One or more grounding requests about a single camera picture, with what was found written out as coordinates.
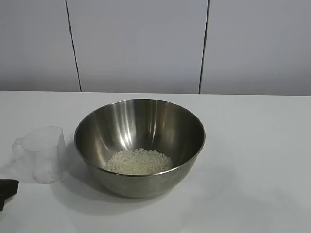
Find clear plastic measuring cup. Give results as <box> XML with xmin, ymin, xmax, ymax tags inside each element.
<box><xmin>12</xmin><ymin>126</ymin><xmax>65</xmax><ymax>185</ymax></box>

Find white rice grains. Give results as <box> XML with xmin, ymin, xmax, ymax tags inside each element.
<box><xmin>104</xmin><ymin>148</ymin><xmax>173</xmax><ymax>175</ymax></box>

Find stainless steel mixing bowl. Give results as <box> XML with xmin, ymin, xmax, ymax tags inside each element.
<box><xmin>74</xmin><ymin>98</ymin><xmax>207</xmax><ymax>198</ymax></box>

